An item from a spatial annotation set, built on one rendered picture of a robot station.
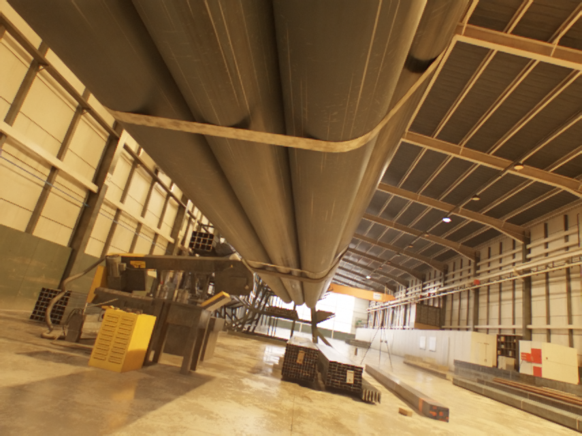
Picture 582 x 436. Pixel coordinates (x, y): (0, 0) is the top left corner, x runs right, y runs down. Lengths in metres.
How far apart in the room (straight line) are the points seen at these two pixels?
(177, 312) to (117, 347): 0.84
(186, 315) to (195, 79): 4.38
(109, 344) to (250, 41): 4.08
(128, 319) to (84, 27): 3.92
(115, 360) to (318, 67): 4.09
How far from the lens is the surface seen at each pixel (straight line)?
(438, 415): 5.75
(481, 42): 12.74
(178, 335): 6.31
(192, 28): 0.42
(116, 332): 4.35
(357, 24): 0.37
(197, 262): 6.35
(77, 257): 10.32
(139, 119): 0.63
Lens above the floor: 0.76
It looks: 17 degrees up
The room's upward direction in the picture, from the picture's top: 12 degrees clockwise
